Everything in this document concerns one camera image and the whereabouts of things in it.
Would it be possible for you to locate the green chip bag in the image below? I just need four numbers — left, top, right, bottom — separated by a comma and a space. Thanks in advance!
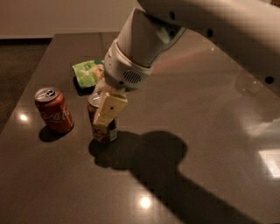
72, 59, 104, 88

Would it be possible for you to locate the red coke can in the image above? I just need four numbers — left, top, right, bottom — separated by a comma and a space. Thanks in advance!
34, 87, 74, 134

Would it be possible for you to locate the orange soda can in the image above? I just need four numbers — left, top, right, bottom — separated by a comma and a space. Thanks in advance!
87, 93, 117, 144

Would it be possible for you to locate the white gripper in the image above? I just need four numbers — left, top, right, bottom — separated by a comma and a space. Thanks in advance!
94, 40, 151, 127

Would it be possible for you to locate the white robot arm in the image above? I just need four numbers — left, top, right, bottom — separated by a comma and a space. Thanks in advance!
94, 0, 280, 126

